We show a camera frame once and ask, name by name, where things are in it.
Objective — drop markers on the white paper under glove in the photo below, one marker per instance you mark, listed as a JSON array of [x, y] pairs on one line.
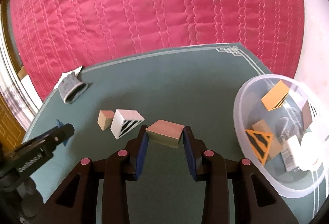
[[65, 74]]

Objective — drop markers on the tan wooden wedge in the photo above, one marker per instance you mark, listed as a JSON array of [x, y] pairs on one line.
[[165, 133]]

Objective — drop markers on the white charger block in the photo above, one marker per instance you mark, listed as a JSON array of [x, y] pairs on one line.
[[291, 153]]

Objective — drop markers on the wooden door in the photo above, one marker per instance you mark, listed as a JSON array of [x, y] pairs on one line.
[[11, 132]]

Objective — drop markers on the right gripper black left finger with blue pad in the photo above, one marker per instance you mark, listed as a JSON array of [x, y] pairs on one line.
[[75, 199]]

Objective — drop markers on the pink quilted bedspread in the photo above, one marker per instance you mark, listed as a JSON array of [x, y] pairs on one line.
[[56, 36]]

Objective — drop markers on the white round plate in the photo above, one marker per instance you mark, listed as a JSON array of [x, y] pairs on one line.
[[312, 149]]

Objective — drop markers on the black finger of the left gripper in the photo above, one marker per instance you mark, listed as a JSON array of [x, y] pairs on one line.
[[52, 138]]

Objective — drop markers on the orange black-striped wedge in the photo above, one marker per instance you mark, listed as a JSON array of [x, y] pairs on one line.
[[263, 141]]

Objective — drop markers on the small tan cube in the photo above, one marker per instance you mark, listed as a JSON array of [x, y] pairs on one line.
[[105, 119]]

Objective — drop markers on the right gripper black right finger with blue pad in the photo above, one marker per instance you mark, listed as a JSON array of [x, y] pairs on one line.
[[255, 199]]

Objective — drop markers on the white patterned curtain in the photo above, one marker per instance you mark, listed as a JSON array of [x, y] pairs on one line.
[[19, 95]]

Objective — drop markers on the white zebra-striped wedge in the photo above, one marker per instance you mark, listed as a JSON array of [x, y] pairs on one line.
[[313, 112]]

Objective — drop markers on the orange striped wedge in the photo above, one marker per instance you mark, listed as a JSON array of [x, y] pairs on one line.
[[276, 96]]

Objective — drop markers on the clear plastic basin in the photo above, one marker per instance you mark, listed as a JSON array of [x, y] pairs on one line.
[[292, 118]]

